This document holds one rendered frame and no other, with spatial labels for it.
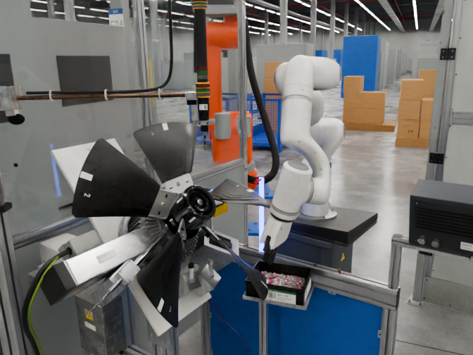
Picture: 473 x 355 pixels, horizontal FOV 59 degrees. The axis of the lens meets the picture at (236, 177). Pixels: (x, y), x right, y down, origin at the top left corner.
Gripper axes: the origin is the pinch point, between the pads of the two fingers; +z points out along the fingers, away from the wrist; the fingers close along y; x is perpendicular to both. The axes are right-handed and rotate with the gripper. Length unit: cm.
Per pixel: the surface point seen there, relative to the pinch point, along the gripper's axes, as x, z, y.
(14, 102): -80, -25, 35
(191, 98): -39, -38, 4
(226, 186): -31.7, -4.5, -18.2
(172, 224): -27.9, -1.8, 14.7
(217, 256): -19.4, 13.3, -3.0
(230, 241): -19.2, 9.2, -8.7
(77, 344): -71, 89, 11
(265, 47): -564, 71, -932
